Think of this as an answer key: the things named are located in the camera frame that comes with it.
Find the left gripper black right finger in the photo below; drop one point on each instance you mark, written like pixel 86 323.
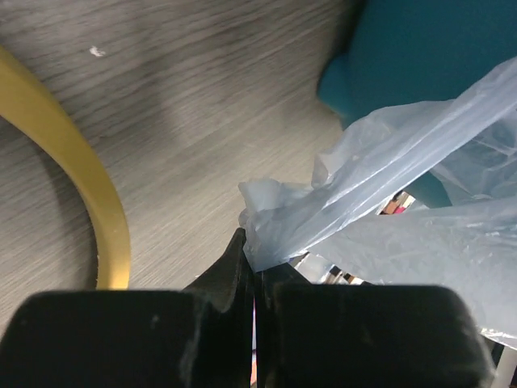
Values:
pixel 364 335

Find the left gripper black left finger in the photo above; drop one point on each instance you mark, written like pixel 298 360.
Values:
pixel 200 336

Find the light blue plastic bag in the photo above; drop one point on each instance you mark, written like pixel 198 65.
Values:
pixel 469 248

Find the teal trash bin yellow rim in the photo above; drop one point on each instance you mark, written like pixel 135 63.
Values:
pixel 427 93

